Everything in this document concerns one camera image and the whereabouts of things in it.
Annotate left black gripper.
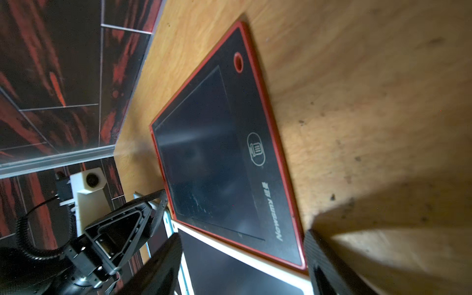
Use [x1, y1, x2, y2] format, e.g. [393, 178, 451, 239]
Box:
[1, 189, 168, 295]

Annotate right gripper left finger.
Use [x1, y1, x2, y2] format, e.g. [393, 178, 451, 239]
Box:
[118, 233, 183, 295]

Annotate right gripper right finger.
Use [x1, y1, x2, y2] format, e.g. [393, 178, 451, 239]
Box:
[304, 229, 376, 295]

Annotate red drawing tablet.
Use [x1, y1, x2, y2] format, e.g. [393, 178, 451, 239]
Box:
[149, 22, 306, 270]

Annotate blue-edged white drawing tablet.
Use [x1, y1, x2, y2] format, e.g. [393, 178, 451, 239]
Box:
[146, 209, 194, 295]

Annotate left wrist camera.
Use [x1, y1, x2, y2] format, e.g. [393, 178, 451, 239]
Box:
[56, 168, 111, 236]

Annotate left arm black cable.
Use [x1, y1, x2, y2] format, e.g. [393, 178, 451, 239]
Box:
[15, 195, 76, 263]

